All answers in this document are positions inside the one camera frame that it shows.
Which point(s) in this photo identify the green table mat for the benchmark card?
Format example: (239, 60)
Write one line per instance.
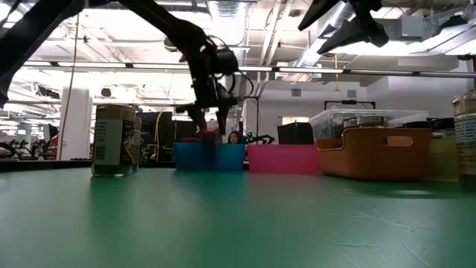
(238, 223)

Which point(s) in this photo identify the black background robot arm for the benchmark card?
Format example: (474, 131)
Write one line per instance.
(260, 139)

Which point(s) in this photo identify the pink plastic bin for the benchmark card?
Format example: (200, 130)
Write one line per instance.
(282, 159)

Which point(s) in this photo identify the clear plastic storage box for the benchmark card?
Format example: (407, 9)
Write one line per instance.
(327, 119)

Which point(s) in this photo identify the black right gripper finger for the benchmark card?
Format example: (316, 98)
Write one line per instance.
(342, 35)
(316, 13)

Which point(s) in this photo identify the yellow-green plastic bin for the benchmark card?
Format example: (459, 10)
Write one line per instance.
(442, 160)

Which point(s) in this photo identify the black background screen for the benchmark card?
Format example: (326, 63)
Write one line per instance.
(295, 134)

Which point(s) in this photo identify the person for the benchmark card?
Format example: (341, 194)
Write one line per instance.
(234, 137)

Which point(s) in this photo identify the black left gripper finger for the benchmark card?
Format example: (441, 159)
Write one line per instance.
(197, 115)
(222, 119)

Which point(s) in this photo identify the tan lid spice jar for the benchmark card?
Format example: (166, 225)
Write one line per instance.
(466, 149)
(111, 141)

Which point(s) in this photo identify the orange plastic bin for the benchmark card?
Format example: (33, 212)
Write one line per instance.
(357, 160)

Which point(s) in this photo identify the ceiling light strip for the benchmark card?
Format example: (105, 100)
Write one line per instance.
(308, 69)

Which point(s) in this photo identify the low black metal frame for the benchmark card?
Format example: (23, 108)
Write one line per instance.
(349, 101)

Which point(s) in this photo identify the blue plastic bin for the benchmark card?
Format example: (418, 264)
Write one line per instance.
(230, 158)

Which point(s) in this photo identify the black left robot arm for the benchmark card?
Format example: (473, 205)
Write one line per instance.
(29, 33)

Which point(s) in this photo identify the black background shelving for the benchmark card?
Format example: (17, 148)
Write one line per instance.
(167, 126)

